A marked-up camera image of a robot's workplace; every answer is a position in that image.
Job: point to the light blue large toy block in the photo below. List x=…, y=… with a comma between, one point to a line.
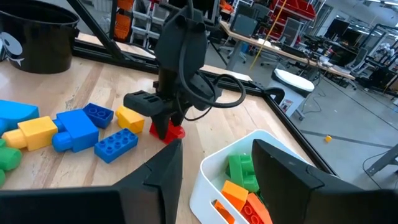
x=17, y=112

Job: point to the black plastic bucket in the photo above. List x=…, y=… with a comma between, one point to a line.
x=40, y=40

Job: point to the green large toy block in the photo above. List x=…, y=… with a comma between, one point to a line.
x=9, y=158
x=242, y=171

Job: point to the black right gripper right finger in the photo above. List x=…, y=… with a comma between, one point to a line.
x=280, y=193

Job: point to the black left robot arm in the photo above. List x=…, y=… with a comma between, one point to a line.
x=180, y=40

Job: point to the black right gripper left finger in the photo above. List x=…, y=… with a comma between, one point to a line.
x=158, y=193

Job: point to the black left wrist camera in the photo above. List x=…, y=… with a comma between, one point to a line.
x=202, y=90

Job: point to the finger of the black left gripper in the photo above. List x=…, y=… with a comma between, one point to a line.
x=178, y=117
x=161, y=124

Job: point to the red small toy brick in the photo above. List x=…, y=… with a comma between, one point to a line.
x=174, y=133

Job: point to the grey office chair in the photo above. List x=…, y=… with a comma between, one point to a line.
x=357, y=57

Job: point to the red storage bins rack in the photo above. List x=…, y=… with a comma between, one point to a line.
x=298, y=9

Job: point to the small yellow floor object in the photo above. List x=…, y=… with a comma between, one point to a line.
x=328, y=139

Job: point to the white plastic bin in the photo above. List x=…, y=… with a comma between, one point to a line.
x=205, y=186

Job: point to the dark blue square brick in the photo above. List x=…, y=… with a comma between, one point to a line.
x=98, y=115

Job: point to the long wooden workbench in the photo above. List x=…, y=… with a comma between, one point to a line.
x=245, y=36

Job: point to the white pedal trash bin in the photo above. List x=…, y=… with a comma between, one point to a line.
x=293, y=81

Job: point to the blue long studded brick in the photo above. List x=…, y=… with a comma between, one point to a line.
x=116, y=146

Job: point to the orange storage bins rack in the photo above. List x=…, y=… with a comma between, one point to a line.
x=122, y=26

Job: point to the grey computer case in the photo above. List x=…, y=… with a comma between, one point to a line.
x=244, y=26

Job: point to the yellow large toy block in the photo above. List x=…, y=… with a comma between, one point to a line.
x=37, y=132

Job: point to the yellow small toy brick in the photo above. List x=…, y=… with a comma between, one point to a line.
x=130, y=119

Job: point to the black aluminium table frame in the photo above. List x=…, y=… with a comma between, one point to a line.
x=109, y=59

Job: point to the orange large toy block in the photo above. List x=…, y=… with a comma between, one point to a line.
x=234, y=194

